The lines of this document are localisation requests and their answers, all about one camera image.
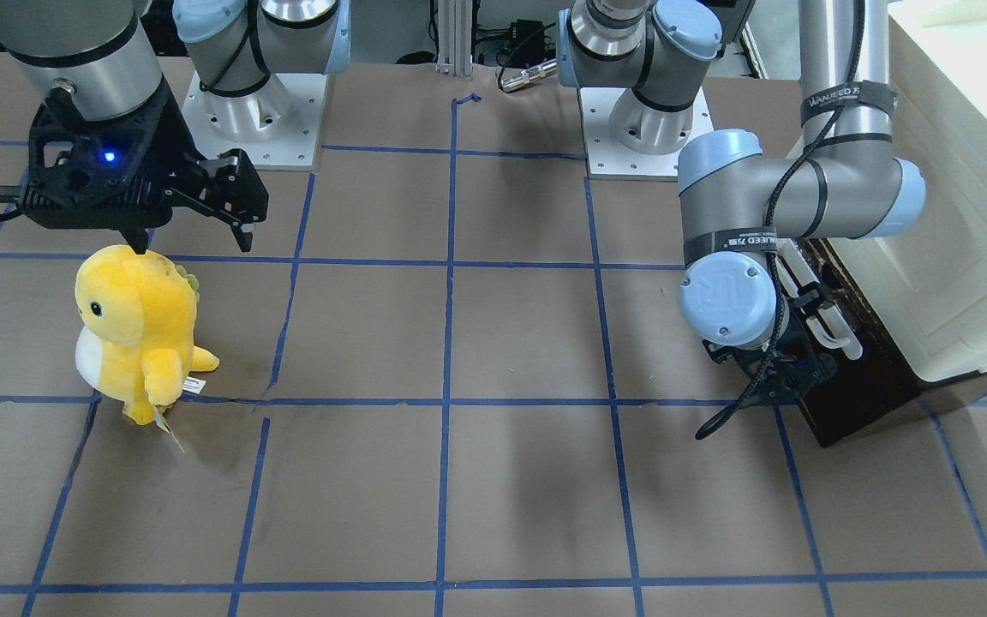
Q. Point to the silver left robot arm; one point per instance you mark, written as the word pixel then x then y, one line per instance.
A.
pixel 739 205

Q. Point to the yellow plush dinosaur toy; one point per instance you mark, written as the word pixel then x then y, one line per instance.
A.
pixel 137 344

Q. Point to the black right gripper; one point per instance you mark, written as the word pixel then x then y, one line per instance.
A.
pixel 175 140

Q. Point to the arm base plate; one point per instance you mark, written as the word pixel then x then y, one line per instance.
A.
pixel 278 126
pixel 626 140

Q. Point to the white drawer handle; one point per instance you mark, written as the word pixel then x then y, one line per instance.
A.
pixel 818 311

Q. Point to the aluminium frame post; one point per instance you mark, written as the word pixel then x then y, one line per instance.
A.
pixel 454 29

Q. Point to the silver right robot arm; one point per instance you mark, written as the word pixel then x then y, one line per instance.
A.
pixel 100 51

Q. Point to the dark brown wooden drawer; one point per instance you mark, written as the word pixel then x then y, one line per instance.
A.
pixel 878 390

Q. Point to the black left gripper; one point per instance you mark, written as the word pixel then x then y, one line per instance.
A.
pixel 793 374

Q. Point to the cream plastic storage box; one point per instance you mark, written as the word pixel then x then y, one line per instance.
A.
pixel 929 284

